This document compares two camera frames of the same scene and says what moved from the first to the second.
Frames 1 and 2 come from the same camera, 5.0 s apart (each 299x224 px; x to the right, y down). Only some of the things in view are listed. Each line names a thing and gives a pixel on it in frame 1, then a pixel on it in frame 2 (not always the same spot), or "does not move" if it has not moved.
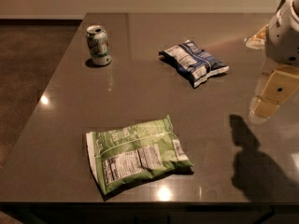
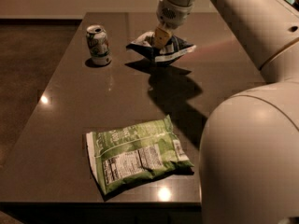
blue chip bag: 192,62 to 176,48
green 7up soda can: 98,43 does not move
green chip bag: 122,154 does not move
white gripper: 282,37 to 173,15
